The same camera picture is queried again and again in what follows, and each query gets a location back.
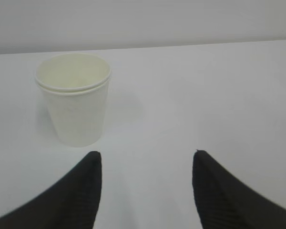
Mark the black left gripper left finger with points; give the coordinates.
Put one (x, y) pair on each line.
(71, 203)

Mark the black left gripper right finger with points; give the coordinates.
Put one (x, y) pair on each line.
(224, 202)

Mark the white paper cup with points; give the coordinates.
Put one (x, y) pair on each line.
(75, 89)

